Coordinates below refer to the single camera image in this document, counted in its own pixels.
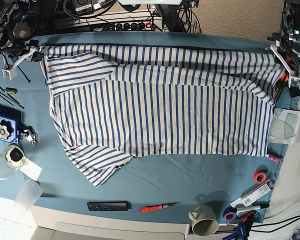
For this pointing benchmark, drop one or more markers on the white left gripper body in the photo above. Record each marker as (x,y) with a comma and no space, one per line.
(293,78)

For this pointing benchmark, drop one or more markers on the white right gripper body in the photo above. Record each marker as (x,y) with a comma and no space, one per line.
(14,56)

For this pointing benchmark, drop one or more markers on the blue white striped T-shirt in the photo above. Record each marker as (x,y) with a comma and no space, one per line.
(112,103)

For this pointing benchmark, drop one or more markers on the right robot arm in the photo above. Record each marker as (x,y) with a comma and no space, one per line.
(17,29)

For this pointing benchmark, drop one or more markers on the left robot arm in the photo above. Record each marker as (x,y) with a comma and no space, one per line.
(286,42)

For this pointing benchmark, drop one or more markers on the orange black utility knife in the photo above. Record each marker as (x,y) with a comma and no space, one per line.
(280,85)

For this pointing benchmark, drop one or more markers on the black square pad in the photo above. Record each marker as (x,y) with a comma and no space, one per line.
(294,92)

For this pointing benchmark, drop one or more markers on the brass tipped small tool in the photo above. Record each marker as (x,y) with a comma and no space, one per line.
(10,91)

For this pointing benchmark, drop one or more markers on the metal hex key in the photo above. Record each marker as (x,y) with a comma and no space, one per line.
(10,99)

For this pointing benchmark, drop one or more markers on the leaf pattern napkin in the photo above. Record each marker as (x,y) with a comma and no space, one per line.
(284,127)

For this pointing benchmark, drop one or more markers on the blue box with black knob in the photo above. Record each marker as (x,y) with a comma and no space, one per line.
(10,124)

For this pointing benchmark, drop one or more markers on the purple glue tube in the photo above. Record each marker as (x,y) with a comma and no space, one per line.
(273,158)

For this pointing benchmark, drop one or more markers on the blue table cloth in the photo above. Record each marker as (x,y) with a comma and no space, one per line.
(146,181)

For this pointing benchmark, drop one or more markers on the white paper card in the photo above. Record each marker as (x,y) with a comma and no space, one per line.
(31,170)

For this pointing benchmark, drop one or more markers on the red tape roll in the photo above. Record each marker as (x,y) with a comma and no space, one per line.
(260,177)

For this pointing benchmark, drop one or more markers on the black power strip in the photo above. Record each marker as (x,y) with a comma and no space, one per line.
(126,26)

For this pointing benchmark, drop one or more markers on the translucent plastic cup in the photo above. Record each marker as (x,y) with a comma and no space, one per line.
(30,192)

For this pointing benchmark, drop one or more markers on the barcode labelled package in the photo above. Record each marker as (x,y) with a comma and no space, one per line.
(254,195)

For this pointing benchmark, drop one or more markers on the purple tape roll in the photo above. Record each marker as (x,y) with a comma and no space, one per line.
(229,214)

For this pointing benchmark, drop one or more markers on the blue black bar clamp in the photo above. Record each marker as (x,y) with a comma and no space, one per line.
(243,230)

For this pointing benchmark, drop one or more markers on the beige ceramic mug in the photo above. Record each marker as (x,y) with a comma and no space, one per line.
(204,220)

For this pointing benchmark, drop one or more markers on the black remote control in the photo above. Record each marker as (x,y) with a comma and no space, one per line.
(101,206)

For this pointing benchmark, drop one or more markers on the small metal chain keyring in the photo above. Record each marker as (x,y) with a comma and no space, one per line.
(29,135)

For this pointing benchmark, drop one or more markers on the red handled screwdriver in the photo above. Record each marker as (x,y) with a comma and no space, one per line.
(147,209)

